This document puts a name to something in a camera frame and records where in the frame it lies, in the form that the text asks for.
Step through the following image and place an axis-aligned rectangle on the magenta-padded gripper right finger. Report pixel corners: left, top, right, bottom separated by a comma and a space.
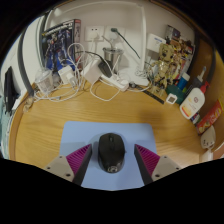
134, 144, 183, 186

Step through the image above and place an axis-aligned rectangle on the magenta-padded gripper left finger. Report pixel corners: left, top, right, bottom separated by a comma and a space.
44, 143, 93, 187

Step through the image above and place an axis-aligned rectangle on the black computer mouse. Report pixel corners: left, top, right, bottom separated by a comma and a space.
97, 132, 127, 174

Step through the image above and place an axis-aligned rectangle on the light blue mouse pad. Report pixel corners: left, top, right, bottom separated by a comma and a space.
59, 120, 159, 192

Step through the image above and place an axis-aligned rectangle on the small white cup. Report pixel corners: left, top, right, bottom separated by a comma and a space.
201, 148, 214, 163

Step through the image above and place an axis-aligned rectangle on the white mug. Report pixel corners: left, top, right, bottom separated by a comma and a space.
199, 124, 217, 151

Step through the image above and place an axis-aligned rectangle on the red yellow chip can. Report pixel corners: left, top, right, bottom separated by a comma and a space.
195, 99, 224, 135

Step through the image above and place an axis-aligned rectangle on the small white square clock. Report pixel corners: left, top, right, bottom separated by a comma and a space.
165, 93, 178, 106

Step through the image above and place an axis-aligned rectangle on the crumpled clear plastic wrapper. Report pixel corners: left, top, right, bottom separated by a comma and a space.
22, 96, 36, 113

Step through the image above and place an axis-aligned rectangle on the white red-capped lotion bottle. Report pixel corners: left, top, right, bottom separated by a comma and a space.
179, 65, 210, 120

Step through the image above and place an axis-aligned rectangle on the dark green box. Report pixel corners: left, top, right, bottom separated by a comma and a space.
165, 84, 188, 105

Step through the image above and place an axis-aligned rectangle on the clear round plastic container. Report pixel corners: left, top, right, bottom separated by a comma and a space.
34, 67, 54, 96

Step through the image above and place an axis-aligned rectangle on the blue bottle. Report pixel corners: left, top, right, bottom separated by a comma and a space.
176, 72, 191, 91

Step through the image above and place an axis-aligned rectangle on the black bag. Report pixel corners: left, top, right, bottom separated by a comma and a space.
3, 65, 19, 116

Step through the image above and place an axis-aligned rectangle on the white charger block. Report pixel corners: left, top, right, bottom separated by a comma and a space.
58, 64, 76, 86

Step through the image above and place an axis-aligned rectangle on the white power strip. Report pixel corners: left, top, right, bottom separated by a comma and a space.
99, 73, 130, 93

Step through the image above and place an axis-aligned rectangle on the black charger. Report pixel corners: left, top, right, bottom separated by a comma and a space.
98, 61, 113, 78

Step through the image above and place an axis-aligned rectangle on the colourful printed box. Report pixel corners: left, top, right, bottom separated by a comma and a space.
164, 24, 196, 81

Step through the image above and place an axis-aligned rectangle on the steel cup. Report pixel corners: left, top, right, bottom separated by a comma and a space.
102, 47, 124, 66

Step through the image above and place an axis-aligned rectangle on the robot model kit box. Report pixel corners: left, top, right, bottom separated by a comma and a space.
40, 18, 83, 73

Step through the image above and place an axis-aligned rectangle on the white cable bundle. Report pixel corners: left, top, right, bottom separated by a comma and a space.
33, 43, 154, 103

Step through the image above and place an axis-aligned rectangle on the grey metal shelf frame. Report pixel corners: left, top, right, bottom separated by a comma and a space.
18, 9, 54, 98

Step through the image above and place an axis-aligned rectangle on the white wall-mounted box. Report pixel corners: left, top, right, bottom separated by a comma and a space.
146, 33, 167, 54

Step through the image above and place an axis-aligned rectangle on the white wall socket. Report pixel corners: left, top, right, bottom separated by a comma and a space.
104, 25, 127, 42
84, 25, 105, 43

